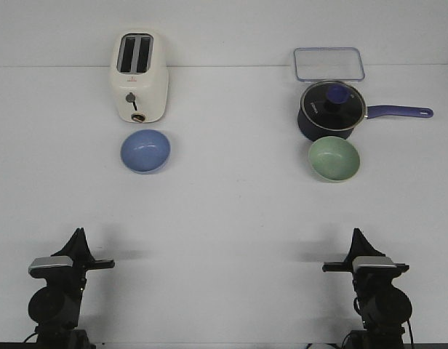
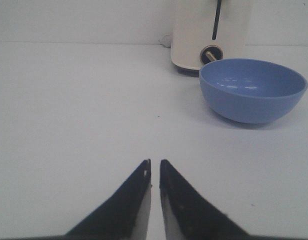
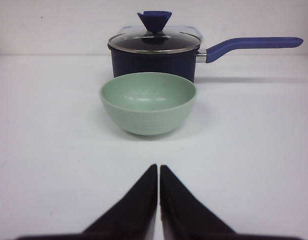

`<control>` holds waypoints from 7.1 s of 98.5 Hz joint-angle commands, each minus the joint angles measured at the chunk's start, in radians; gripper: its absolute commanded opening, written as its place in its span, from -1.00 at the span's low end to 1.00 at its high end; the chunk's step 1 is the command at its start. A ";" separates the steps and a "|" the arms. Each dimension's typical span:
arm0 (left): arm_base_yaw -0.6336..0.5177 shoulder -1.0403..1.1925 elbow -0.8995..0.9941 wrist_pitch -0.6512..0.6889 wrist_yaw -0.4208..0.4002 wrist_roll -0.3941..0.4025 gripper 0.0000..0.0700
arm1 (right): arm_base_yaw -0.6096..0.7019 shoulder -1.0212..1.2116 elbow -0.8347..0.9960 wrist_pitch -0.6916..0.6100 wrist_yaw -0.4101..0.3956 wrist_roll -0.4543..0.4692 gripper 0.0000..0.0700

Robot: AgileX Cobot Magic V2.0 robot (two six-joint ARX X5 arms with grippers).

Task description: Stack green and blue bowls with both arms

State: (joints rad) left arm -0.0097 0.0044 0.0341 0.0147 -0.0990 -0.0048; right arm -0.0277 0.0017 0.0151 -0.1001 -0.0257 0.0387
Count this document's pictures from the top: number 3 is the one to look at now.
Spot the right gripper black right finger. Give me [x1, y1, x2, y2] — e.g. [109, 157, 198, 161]
[159, 165, 298, 240]

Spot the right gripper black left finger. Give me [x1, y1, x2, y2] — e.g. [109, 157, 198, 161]
[18, 164, 158, 240]

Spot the green bowl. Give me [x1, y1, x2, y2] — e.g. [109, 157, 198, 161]
[99, 72, 197, 136]

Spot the dark blue saucepan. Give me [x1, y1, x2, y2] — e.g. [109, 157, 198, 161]
[107, 37, 304, 82]

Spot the glass pot lid blue knob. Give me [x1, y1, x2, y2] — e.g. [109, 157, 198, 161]
[108, 10, 201, 55]

